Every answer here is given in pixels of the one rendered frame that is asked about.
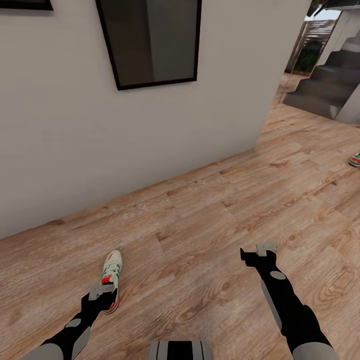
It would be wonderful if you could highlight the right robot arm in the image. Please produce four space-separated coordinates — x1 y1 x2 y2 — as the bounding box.
240 243 341 360

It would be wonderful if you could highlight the robot trunk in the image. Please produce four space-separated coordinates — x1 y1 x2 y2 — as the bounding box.
146 341 214 360

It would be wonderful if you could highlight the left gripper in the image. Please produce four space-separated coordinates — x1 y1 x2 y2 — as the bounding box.
81 288 118 318

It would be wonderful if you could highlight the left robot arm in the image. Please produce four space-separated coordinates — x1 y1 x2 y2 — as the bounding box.
21 284 118 360

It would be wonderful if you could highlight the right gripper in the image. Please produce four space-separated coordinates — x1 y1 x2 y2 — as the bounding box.
240 248 276 270

